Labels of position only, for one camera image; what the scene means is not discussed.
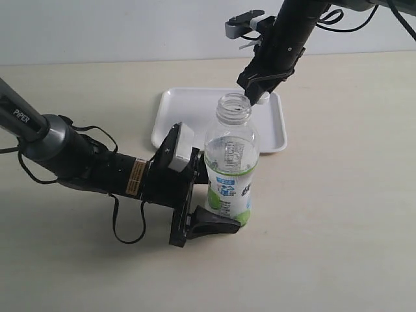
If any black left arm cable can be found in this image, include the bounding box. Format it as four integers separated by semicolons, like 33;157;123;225
0;125;149;244

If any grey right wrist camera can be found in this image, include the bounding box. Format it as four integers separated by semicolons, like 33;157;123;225
225;9;265;40

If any clear plastic drink bottle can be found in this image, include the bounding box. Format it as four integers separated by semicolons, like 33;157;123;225
204;93;259;226

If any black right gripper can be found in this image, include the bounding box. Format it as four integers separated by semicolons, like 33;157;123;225
237;12;306;106

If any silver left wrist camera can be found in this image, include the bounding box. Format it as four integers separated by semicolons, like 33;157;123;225
156;122;194;172

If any white plastic tray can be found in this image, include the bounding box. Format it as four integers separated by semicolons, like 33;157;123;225
151;87;287;154

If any white bottle cap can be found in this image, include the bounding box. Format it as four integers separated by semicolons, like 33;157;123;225
257;92;270;105

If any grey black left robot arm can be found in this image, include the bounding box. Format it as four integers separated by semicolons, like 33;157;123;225
1;82;241;247

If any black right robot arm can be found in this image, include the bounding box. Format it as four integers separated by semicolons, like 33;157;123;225
226;1;415;105

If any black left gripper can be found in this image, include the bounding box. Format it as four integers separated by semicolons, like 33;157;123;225
107;148;242;250

